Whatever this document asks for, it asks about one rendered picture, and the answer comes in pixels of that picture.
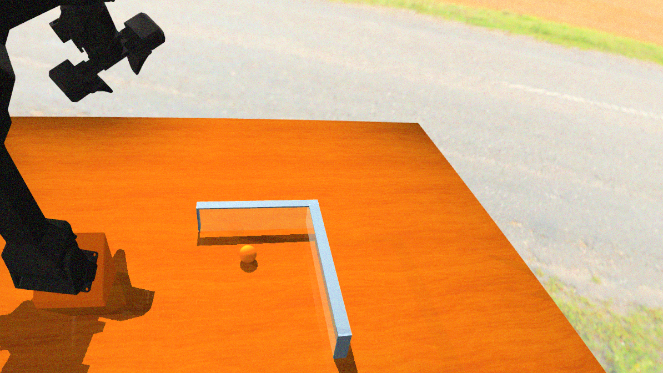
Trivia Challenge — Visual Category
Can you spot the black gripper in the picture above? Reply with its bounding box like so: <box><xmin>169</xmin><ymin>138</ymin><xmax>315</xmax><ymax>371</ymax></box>
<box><xmin>48</xmin><ymin>12</ymin><xmax>165</xmax><ymax>102</ymax></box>

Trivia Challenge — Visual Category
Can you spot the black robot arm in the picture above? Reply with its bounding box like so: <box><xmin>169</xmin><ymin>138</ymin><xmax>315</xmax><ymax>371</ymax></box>
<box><xmin>0</xmin><ymin>0</ymin><xmax>115</xmax><ymax>295</ymax></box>

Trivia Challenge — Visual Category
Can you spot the light blue l-shaped wall top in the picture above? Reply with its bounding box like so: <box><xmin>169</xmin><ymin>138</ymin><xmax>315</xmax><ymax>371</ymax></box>
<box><xmin>196</xmin><ymin>200</ymin><xmax>352</xmax><ymax>359</ymax></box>

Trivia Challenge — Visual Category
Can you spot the clear l-shaped low wall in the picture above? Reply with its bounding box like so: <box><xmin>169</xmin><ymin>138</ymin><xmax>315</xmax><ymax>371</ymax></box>
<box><xmin>198</xmin><ymin>207</ymin><xmax>338</xmax><ymax>355</ymax></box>

